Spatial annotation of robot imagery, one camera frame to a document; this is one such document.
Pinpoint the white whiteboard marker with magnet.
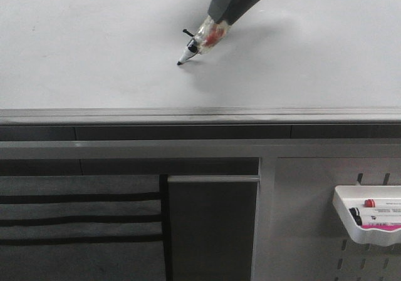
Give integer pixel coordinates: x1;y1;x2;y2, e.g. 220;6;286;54
177;16;231;66

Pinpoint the dark grey cabinet panel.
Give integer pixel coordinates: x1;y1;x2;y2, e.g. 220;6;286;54
168;175;259;280

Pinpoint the red capped marker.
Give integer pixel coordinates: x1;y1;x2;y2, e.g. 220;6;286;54
363;198;401;208

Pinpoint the white plastic marker tray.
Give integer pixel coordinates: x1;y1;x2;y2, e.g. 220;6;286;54
333;185;400;247

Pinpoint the black capped marker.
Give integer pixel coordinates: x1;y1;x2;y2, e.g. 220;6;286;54
348;207;400;226

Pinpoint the grey pegboard panel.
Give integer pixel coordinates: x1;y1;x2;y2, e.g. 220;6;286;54
250;156;401;281

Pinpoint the grey fabric striped organizer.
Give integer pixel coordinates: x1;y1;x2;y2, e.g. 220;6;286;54
1;176;172;280

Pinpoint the grey metal shelf frame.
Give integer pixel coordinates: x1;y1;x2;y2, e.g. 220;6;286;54
0;138;401;281

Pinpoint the white whiteboard with metal frame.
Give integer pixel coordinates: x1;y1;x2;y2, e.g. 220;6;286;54
1;0;400;125

